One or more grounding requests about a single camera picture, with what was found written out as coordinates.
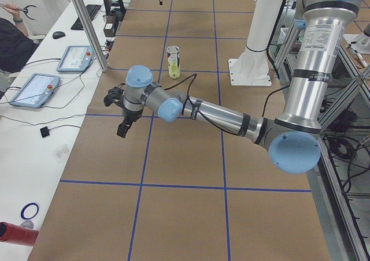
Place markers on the clear tennis ball can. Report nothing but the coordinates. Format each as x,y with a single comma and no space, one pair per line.
173,53

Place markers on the black box with label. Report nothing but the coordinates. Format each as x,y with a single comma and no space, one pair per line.
112,22

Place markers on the small electronics board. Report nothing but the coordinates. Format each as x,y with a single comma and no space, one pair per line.
109,44

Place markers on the small black square pad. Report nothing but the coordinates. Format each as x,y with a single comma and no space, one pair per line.
44,131

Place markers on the far blue teach pendant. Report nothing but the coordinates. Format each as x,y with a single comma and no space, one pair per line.
75,59

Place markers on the blue teach pendant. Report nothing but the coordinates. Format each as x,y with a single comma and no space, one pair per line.
75,59
36,91

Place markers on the near blue teach pendant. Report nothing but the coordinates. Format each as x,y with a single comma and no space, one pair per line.
36,91

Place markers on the black computer mouse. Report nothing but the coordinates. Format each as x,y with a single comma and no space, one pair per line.
58,34

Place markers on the seated person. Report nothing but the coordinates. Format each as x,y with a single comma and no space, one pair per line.
16,46

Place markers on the red bottle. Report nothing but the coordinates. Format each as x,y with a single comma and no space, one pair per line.
14,234

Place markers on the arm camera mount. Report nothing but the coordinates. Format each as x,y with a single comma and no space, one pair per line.
114,95

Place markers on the aluminium frame post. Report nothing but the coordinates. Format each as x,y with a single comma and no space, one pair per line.
90,33

